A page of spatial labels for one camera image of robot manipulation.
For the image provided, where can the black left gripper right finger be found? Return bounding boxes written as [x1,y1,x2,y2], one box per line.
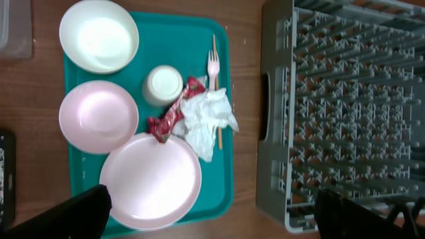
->
[314,189,424,239]

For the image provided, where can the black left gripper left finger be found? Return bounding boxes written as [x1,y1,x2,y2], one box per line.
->
[1,185,112,239]

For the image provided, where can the large pink plate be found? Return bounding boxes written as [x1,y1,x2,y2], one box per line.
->
[100,133,202,230]

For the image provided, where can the red snack wrapper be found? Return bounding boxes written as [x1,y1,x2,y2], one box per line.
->
[147,76,208,143]

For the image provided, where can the white plastic cup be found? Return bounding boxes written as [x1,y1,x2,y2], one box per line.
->
[142,65,183,107]

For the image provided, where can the white napkin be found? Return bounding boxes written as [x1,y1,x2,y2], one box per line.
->
[172,88,239,163]

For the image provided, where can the white bowl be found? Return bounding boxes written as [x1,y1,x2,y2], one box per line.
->
[59,1,139,74]

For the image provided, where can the black food waste tray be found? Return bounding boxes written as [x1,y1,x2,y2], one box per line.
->
[1,128,16,232]

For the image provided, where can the grey dishwasher rack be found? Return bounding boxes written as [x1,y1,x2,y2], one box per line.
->
[256,0,424,234]

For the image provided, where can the pink bowl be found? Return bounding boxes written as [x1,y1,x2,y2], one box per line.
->
[58,80,139,154]

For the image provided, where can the pile of rice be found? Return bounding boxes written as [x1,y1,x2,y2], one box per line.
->
[0,148,5,216]

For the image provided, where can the teal plastic tray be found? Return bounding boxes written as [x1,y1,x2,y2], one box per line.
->
[64,11,234,225]

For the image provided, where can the clear plastic bin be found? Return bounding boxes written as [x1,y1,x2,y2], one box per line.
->
[1,0,33,60]

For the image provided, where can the wooden chopstick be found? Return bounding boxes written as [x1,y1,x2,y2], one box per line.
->
[212,35,223,150]

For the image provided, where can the white plastic fork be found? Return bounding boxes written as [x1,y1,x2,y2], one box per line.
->
[207,50,220,90]

